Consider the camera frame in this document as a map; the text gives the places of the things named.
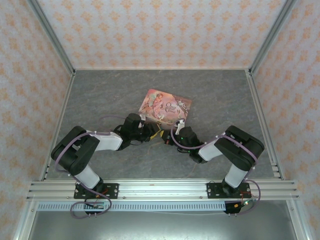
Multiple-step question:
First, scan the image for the grey slotted cable duct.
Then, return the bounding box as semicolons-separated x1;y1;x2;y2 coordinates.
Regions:
37;201;227;212

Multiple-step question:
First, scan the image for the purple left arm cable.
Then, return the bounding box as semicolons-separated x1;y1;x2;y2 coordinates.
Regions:
54;114;128;219

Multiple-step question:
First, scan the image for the pink illustrated tin box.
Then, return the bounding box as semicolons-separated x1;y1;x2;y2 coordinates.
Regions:
138;88;193;126

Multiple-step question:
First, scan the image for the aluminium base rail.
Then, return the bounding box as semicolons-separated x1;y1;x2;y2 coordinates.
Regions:
26;181;301;201

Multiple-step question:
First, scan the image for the aluminium table side rail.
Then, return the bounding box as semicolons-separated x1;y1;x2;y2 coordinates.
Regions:
39;71;76;182
245;69;286;181

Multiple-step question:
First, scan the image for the aluminium frame post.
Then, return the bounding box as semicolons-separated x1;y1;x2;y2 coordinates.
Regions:
248;0;299;76
26;0;76;76

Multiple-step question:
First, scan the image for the aluminium lower frame leg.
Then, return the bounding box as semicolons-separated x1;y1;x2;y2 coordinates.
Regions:
12;199;39;240
285;199;314;240

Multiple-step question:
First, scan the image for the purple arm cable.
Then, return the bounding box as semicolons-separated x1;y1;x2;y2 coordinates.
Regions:
169;120;263;216
54;114;128;219

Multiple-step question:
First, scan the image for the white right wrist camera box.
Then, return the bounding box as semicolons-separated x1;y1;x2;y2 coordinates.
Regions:
174;119;187;135

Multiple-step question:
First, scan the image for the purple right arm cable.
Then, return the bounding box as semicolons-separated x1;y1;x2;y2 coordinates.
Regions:
169;120;263;216

